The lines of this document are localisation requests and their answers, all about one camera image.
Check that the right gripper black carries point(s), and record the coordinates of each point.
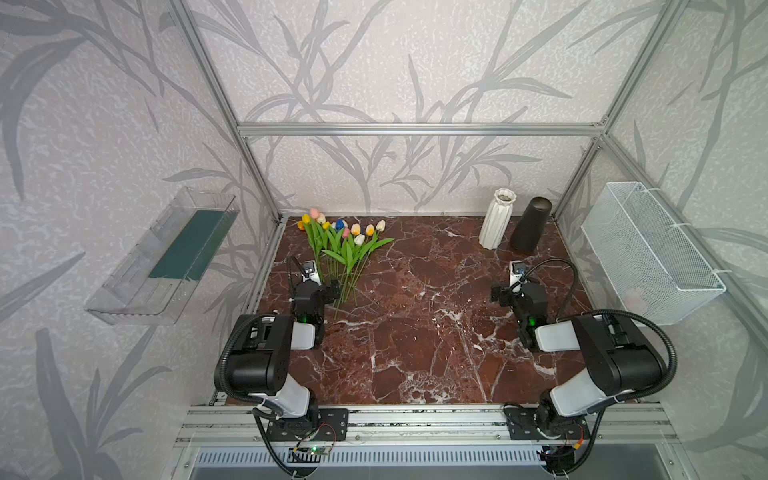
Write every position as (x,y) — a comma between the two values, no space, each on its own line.
(504,294)

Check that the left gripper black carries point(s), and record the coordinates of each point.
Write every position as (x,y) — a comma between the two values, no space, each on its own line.
(325,291)

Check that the white tulip flower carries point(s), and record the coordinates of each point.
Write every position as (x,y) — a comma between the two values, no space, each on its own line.
(347,290)

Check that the blue tulip flower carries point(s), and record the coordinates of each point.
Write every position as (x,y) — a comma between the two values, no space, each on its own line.
(339,240)

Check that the white ribbed ceramic vase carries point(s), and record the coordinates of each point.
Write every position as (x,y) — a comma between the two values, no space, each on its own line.
(497,218)

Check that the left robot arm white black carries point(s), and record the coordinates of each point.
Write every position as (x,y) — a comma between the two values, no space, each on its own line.
(253,367)

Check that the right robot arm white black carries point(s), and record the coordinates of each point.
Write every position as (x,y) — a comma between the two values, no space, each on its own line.
(626,357)

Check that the black cylindrical vase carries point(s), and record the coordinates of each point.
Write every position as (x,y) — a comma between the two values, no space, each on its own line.
(531,225)

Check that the bundle of tulips with band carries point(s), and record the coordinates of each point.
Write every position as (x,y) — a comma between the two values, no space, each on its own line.
(327,268)

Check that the pink tulip flower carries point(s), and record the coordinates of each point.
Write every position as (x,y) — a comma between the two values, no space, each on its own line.
(316,233)

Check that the green circuit board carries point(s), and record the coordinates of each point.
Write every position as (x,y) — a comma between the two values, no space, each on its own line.
(314,450)

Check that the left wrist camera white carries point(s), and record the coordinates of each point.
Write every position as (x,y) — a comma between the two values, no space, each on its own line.
(311,270)

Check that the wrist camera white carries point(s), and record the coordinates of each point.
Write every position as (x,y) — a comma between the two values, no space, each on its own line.
(517,270)
(311,270)

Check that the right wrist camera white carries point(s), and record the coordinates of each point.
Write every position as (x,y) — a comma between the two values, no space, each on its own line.
(517,270)

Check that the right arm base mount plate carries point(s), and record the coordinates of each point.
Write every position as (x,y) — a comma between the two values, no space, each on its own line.
(541,423)

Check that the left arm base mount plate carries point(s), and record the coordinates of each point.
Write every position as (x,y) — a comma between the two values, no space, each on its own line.
(324,424)

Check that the white wire mesh basket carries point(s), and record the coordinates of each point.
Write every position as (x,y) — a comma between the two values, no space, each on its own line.
(652,265)

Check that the clear plastic wall tray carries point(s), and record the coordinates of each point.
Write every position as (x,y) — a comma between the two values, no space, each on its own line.
(155,281)

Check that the aluminium frame front rail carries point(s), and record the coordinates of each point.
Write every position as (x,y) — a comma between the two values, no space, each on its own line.
(448,424)

